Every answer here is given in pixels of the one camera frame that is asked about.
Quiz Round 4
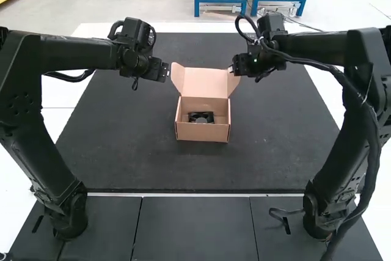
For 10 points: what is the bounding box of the black mat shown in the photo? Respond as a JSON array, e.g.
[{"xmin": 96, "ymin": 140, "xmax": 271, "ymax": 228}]
[{"xmin": 29, "ymin": 32, "xmax": 367, "ymax": 196}]

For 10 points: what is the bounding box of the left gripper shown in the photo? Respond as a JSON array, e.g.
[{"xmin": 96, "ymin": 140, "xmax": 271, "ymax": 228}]
[{"xmin": 134, "ymin": 56, "xmax": 171, "ymax": 84}]

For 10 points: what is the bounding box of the black square fan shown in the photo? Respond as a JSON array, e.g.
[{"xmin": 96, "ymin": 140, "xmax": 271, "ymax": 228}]
[{"xmin": 187, "ymin": 111, "xmax": 217, "ymax": 125}]

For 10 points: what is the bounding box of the cardboard box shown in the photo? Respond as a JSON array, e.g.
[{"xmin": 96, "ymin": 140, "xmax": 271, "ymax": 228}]
[{"xmin": 170, "ymin": 61, "xmax": 242, "ymax": 144}]

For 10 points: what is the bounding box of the dark base panel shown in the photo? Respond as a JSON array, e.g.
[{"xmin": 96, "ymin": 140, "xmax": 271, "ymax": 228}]
[
  {"xmin": 249, "ymin": 196, "xmax": 383, "ymax": 261},
  {"xmin": 8, "ymin": 196, "xmax": 143, "ymax": 261},
  {"xmin": 131, "ymin": 196, "xmax": 261, "ymax": 261}
]

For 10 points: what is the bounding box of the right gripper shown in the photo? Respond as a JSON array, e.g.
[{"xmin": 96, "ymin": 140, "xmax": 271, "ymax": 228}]
[{"xmin": 231, "ymin": 51, "xmax": 288, "ymax": 79}]

